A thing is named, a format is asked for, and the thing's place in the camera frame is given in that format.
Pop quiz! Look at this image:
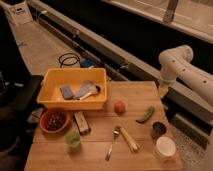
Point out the black coiled cable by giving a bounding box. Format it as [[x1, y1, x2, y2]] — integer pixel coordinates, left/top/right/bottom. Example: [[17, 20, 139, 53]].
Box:
[[58, 52, 81, 69]]

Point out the green plastic cup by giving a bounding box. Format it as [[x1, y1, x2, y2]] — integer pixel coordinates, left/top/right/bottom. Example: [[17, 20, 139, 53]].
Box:
[[65, 131, 80, 149]]

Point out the black chair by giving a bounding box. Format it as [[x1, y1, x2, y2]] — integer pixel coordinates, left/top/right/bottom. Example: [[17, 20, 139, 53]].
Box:
[[0, 6, 45, 161]]

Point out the orange bowl with beans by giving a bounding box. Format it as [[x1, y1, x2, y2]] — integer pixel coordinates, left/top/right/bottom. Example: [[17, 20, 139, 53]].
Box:
[[39, 109, 71, 134]]

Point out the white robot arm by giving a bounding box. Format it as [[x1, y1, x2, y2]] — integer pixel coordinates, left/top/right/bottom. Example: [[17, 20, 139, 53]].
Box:
[[158, 45, 213, 106]]

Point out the blue object on floor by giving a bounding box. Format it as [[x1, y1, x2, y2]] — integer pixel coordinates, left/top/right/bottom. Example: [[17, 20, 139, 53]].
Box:
[[80, 59, 95, 68]]

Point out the white box with label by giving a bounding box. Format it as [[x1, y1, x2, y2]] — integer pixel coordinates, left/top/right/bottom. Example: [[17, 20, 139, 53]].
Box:
[[7, 1, 33, 26]]

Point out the green pepper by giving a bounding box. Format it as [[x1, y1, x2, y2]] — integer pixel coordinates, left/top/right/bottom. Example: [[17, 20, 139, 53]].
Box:
[[135, 106, 155, 124]]

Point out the wooden rectangular block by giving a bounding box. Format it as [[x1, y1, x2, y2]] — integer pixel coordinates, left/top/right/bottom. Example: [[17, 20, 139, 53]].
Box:
[[74, 112, 91, 135]]

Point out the grey cloth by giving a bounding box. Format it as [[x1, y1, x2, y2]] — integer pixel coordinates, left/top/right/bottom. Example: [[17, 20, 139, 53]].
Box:
[[74, 80, 95, 100]]

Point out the silver metal fork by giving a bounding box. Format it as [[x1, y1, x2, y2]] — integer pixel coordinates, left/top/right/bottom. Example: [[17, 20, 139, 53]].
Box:
[[105, 126, 120, 161]]

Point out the yellow plastic bin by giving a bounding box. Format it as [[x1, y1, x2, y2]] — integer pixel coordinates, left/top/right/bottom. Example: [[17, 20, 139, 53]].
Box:
[[37, 68, 107, 110]]

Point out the blue sponge block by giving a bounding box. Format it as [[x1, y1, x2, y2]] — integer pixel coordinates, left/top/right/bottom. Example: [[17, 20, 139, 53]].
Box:
[[60, 85, 73, 100]]

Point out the white handled utensil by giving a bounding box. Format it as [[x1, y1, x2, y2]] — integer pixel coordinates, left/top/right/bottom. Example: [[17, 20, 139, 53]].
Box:
[[81, 85, 101, 100]]

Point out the dark metal cup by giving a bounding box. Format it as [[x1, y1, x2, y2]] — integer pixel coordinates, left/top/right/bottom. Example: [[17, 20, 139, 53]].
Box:
[[151, 122, 167, 139]]

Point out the white round container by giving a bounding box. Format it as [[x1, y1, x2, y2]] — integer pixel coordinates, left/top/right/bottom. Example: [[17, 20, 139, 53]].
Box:
[[154, 136, 176, 160]]

